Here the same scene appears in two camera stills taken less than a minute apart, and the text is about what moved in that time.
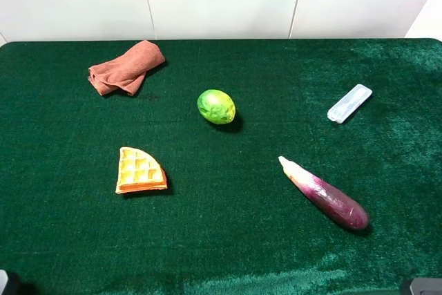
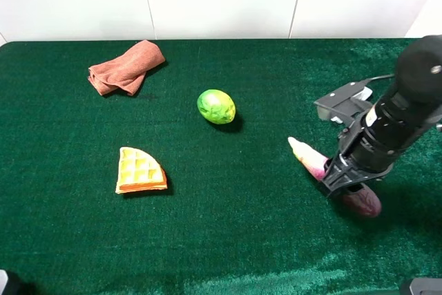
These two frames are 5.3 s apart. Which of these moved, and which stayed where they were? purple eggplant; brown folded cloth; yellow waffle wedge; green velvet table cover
Moved: purple eggplant
Stayed: yellow waffle wedge; brown folded cloth; green velvet table cover
